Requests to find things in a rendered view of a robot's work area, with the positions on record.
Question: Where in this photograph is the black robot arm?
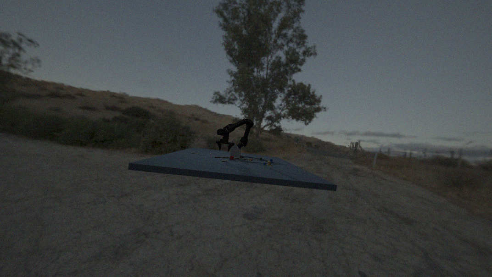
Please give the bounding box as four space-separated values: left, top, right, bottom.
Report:
217 118 254 149

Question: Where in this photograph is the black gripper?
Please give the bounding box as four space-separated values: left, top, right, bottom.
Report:
216 136 234 152

